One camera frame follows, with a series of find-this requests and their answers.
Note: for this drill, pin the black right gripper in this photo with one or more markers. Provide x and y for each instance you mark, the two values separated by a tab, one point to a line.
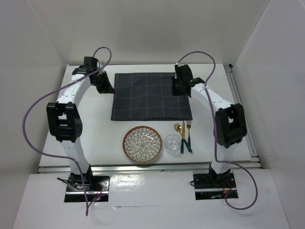
175	92

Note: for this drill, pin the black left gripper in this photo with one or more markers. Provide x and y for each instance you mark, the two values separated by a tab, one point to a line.
107	88

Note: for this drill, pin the dark checked cloth placemat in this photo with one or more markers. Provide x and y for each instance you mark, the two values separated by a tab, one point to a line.
148	97

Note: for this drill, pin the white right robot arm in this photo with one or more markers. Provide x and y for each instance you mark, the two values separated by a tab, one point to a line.
229	126

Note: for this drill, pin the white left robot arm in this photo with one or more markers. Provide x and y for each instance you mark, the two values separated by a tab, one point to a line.
65	122

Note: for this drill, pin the clear drinking glass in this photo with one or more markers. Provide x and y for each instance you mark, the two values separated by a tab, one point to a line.
172	145

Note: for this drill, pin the floral patterned ceramic plate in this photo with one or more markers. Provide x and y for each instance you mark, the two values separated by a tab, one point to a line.
142	144

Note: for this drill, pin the gold fork green handle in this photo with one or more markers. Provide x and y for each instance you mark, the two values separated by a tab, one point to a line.
188	125

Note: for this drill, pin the gold knife green handle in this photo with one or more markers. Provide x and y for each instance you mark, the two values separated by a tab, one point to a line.
183	136

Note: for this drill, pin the gold spoon green handle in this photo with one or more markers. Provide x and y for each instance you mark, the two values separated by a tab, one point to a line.
177	129

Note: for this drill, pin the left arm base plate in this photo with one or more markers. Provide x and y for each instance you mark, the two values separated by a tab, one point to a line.
99	190

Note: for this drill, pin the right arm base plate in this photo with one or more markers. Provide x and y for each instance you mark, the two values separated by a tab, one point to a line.
207	190

